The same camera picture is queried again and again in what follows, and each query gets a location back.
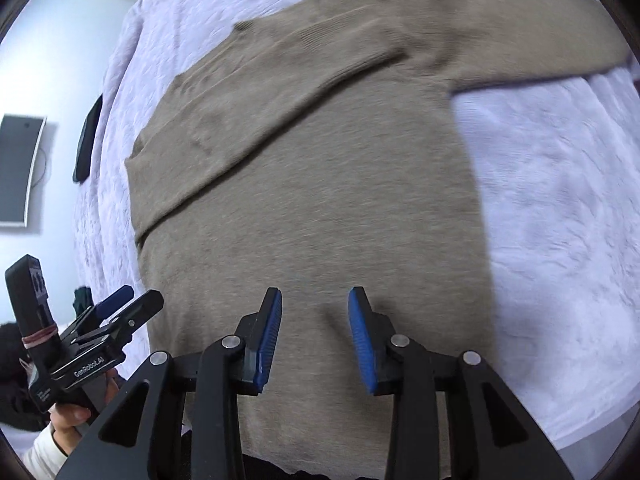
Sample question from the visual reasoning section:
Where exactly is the brown knit sweater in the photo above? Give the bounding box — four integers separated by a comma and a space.
124, 0, 633, 479

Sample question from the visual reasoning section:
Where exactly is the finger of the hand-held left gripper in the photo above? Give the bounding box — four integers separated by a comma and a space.
62, 285, 135, 336
75, 289, 165, 347

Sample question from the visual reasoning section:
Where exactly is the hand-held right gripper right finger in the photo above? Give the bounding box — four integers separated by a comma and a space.
348, 286, 576, 480

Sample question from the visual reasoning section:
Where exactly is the flat black device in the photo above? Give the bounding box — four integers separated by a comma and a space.
73, 95, 104, 184

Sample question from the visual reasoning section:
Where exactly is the wall-mounted monitor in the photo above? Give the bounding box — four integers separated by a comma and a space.
0, 114, 47, 229

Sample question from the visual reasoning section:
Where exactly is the lavender fleece blanket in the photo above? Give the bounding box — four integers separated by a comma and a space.
72, 0, 640, 461

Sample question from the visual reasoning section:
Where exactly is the dark green cloth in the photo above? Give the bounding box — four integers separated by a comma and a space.
72, 287, 95, 317

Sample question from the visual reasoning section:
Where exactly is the black jacket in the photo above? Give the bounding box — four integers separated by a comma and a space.
0, 322, 51, 432

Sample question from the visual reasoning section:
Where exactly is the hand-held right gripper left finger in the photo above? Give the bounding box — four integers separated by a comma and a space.
55, 286, 284, 480

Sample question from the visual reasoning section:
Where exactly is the person's left hand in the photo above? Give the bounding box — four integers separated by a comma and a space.
49, 406, 94, 457

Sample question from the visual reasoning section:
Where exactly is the monitor cable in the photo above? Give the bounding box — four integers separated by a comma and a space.
34, 147, 52, 187

